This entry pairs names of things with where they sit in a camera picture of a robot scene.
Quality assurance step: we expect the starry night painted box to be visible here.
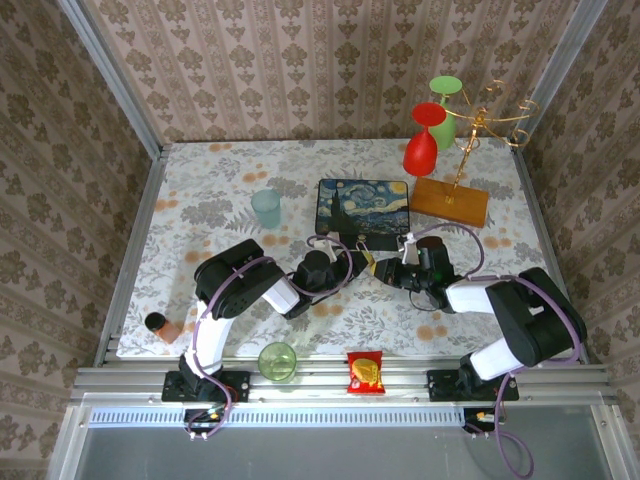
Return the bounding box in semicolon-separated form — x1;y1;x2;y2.
314;178;411;252

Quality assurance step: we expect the floral patterned tablecloth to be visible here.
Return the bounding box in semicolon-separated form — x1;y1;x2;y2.
115;139;559;359

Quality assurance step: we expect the frosted teal plastic cup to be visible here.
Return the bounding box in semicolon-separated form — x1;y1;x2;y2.
250;188;283;231

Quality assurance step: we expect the red snack packet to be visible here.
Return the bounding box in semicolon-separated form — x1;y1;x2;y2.
346;350;388;396

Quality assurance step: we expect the clear green plastic cup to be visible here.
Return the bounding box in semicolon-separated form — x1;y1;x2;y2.
257;341;298;386

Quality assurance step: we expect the red plastic goblet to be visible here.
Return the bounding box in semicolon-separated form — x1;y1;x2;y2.
403;101;448;179

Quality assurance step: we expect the green plastic goblet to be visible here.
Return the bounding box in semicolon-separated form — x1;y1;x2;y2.
428;75;464;152

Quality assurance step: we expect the small wiring connector board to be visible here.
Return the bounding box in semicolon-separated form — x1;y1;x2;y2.
463;406;505;440
183;406;227;442

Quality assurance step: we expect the orange bottle black cap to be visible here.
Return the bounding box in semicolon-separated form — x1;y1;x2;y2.
144;311;182;346

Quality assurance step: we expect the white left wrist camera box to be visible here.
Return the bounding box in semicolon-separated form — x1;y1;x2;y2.
313;236;343;262

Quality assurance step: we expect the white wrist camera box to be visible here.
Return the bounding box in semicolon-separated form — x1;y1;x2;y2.
396;231;420;264
313;236;343;262

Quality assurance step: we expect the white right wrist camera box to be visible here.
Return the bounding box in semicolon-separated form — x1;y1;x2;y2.
396;231;420;264

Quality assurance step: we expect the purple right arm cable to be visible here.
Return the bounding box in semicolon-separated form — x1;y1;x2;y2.
406;222;586;478

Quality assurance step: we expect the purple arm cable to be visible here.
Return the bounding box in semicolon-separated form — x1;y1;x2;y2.
406;222;586;478
185;233;358;443

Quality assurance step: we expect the gold wire rack wooden base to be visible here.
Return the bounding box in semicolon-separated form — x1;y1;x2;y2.
410;78;541;230

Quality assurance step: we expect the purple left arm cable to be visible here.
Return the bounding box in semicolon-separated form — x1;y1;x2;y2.
185;233;358;443

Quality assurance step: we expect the long horizontal aluminium rail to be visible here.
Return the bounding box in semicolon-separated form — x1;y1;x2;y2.
69;363;617;407

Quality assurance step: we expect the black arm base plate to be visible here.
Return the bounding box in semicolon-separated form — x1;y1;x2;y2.
161;370;252;404
426;368;520;403

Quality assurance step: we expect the aluminium table side rail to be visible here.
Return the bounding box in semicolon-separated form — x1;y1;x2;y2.
514;148;592;364
92;152;169;367

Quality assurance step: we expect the white slotted cable duct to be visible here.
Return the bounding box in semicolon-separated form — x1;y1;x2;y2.
87;406;467;429

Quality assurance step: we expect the aluminium frame post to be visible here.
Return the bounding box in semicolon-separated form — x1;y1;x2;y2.
57;0;169;160
513;0;610;154

